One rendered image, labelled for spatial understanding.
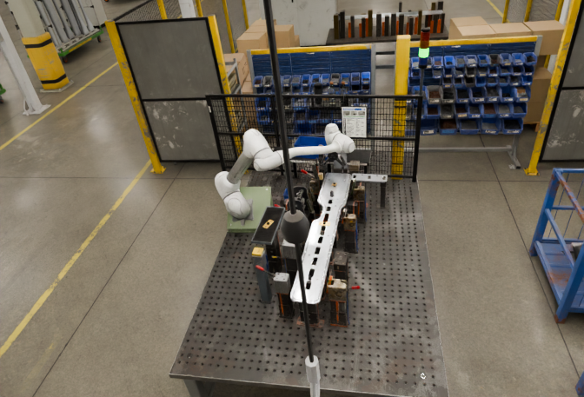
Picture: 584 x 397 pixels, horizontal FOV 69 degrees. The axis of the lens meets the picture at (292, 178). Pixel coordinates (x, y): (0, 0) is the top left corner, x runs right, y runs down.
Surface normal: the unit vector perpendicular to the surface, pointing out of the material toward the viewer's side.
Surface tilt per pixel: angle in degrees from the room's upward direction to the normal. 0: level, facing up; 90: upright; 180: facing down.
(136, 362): 0
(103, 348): 0
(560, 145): 91
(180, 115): 89
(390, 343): 0
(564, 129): 91
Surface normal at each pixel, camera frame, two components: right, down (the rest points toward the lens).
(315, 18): -0.15, 0.57
